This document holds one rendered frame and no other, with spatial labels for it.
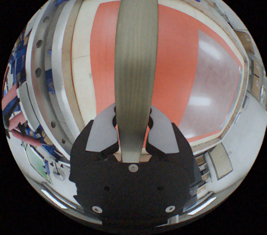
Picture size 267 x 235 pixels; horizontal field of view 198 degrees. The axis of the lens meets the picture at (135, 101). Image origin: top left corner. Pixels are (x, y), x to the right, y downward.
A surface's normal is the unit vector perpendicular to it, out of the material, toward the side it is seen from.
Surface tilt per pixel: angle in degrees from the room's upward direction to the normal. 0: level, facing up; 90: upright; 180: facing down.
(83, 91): 0
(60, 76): 0
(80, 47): 0
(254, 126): 90
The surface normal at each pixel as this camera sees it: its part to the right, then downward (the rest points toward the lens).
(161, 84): 0.02, 0.48
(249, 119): -1.00, -0.04
